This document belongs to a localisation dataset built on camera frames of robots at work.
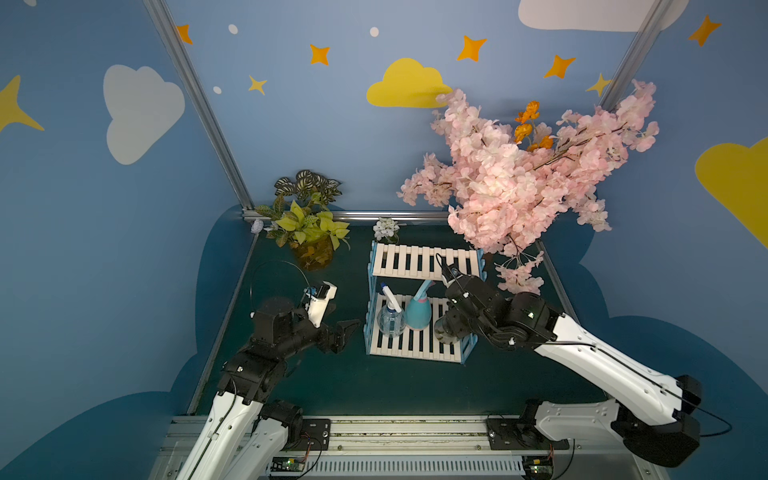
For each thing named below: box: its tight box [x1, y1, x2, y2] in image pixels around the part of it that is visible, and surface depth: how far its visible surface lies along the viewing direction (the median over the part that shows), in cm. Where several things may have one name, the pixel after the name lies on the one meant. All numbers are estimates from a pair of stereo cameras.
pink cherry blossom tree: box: [397, 82, 659, 294], surface depth 61 cm
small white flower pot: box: [373, 217, 400, 245], surface depth 106 cm
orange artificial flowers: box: [514, 100, 553, 152], surface depth 75 cm
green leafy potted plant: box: [255, 169, 350, 271], surface depth 100 cm
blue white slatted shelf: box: [364, 240, 487, 364], surface depth 81 cm
